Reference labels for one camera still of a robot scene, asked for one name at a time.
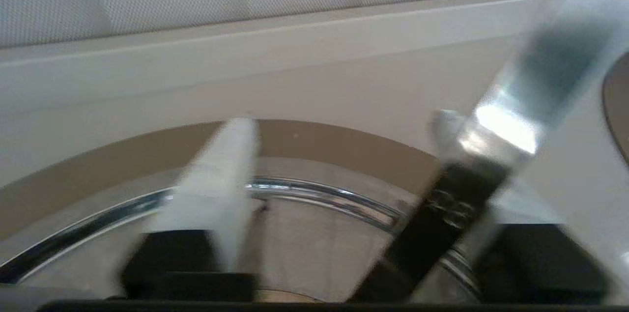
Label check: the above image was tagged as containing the hinged steel lid black knob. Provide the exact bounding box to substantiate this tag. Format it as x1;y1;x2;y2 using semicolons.
0;177;485;304

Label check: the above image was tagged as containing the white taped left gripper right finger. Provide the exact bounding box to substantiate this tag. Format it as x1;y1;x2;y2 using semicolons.
431;109;567;228

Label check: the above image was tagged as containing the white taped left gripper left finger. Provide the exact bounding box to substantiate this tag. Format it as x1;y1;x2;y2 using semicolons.
143;116;262;273

